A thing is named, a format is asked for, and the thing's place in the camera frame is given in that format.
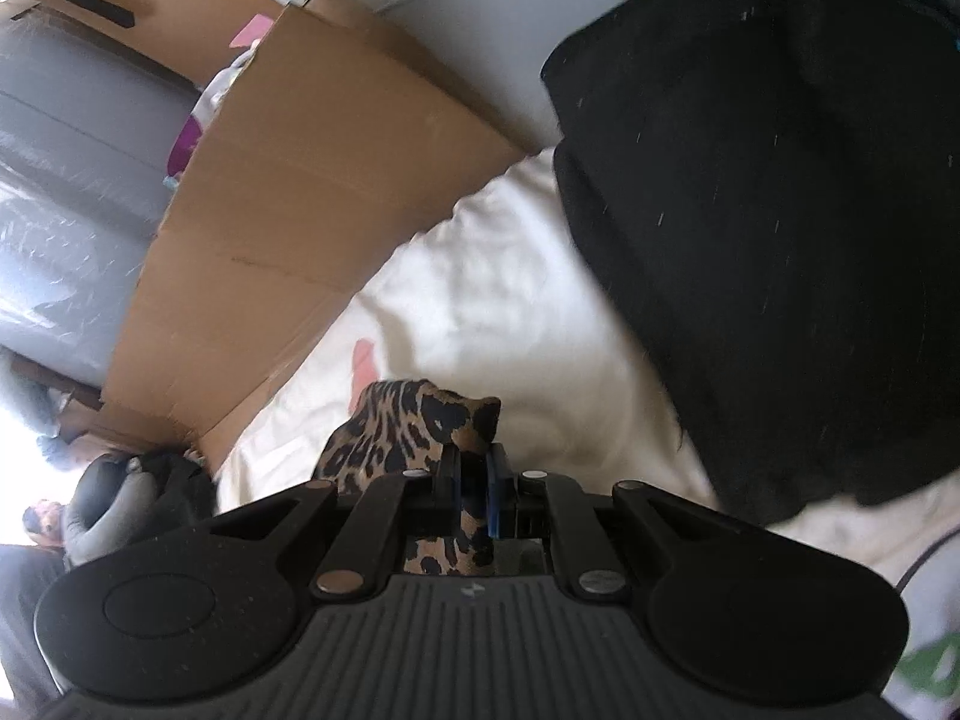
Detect leopard print skirt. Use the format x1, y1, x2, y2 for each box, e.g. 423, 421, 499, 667
311, 379, 503, 577

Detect white printed blanket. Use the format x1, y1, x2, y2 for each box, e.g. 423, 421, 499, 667
214, 146, 960, 720

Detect purple packet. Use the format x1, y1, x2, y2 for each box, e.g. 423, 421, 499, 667
167, 115, 205, 175

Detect dark grey garment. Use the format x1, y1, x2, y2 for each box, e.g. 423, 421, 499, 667
0, 546, 70, 706

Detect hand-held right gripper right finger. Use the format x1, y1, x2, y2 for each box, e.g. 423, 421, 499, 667
484, 444, 741, 604

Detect black cable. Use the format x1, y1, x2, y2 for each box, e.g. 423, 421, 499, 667
895, 531, 960, 595

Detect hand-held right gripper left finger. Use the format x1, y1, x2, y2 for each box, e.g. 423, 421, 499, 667
206, 446, 470, 602

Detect brown cardboard panel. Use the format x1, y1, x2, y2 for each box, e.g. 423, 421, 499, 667
101, 0, 527, 470

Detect grey plastic-wrapped panel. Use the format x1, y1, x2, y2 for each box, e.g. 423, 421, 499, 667
0, 15, 202, 395

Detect black clothes pile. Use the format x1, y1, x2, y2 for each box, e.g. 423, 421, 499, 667
540, 0, 960, 531

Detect black garment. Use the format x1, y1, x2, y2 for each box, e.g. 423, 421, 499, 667
139, 450, 220, 524

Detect open cardboard box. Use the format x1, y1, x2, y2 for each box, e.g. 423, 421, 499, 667
0, 0, 290, 89

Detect person in grey sleeves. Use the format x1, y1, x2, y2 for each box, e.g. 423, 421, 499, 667
64, 456, 160, 569

